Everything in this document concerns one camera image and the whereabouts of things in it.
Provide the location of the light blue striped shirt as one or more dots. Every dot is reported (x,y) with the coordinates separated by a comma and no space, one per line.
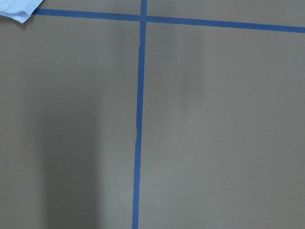
(19,10)

